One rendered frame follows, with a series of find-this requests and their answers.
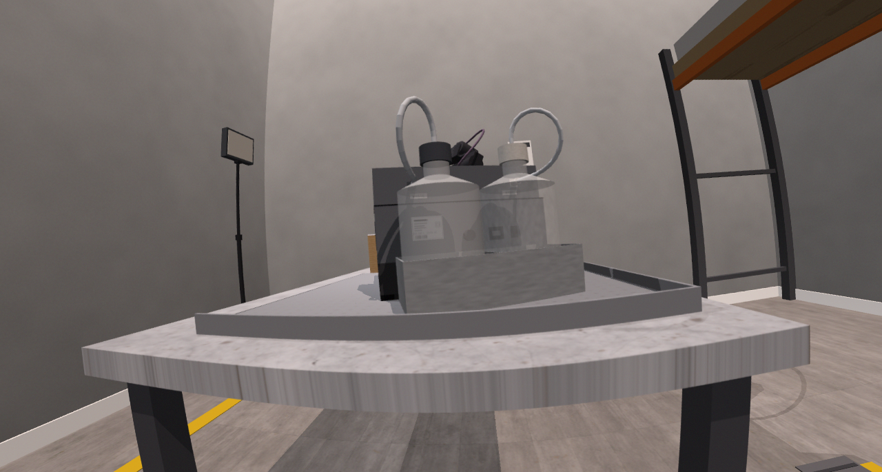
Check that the translucent plastic bottle with black cap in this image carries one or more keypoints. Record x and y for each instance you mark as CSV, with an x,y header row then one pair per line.
x,y
440,216

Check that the grey curved hose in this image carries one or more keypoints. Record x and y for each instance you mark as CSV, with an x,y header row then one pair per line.
x,y
399,137
559,130

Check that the clear plastic bottle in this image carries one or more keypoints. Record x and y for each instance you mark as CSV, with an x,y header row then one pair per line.
x,y
519,210

